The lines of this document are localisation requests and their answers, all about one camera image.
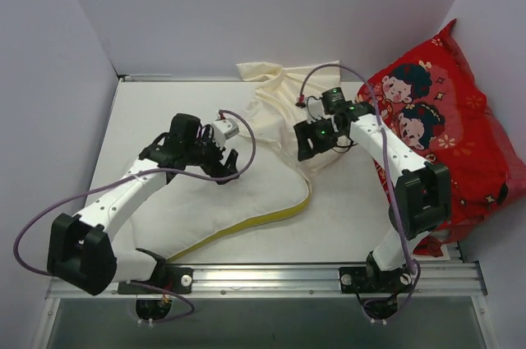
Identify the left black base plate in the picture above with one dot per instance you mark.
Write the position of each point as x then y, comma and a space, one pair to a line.
171, 278

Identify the aluminium mounting rail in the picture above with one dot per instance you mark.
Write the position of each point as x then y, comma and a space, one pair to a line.
437, 278

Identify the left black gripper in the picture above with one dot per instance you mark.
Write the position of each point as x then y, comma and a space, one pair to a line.
219, 158

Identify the red cartoon print bag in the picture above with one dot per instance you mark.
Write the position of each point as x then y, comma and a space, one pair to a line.
429, 99

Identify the cream pillowcase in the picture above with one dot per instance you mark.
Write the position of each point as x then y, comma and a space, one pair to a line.
272, 112

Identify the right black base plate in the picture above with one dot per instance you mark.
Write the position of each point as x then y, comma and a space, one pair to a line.
356, 279

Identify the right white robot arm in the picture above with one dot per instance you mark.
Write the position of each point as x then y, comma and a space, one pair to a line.
419, 191

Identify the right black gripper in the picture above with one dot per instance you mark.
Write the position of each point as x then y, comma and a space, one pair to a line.
310, 140

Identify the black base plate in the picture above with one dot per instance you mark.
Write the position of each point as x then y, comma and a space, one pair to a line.
171, 278
356, 279

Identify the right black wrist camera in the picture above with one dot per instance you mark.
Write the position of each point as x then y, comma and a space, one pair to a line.
333, 101

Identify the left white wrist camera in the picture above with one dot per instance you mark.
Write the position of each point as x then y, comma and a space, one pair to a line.
224, 130

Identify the white pillow yellow edge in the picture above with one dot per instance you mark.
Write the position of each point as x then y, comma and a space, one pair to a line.
188, 214

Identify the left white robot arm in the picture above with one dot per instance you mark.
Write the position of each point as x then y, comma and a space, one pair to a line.
81, 251

